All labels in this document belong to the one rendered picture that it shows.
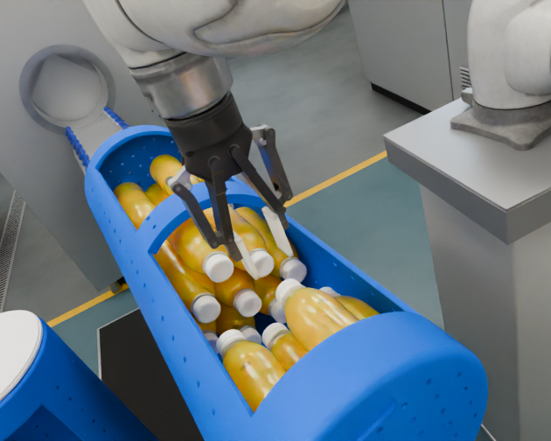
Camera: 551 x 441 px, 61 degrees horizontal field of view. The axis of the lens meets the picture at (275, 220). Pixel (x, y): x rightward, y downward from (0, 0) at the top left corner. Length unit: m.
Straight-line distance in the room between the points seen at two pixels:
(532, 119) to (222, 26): 0.73
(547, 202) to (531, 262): 0.20
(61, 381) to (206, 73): 0.75
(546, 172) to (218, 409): 0.62
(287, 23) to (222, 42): 0.05
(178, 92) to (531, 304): 0.85
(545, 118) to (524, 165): 0.11
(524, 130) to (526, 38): 0.16
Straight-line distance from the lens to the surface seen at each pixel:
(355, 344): 0.44
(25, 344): 1.04
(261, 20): 0.26
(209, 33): 0.29
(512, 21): 0.86
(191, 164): 0.50
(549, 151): 0.91
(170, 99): 0.45
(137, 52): 0.45
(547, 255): 1.02
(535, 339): 1.20
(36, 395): 1.02
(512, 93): 0.91
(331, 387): 0.42
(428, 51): 2.94
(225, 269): 0.68
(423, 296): 2.09
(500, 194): 0.81
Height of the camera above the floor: 1.58
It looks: 35 degrees down
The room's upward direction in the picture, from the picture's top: 23 degrees counter-clockwise
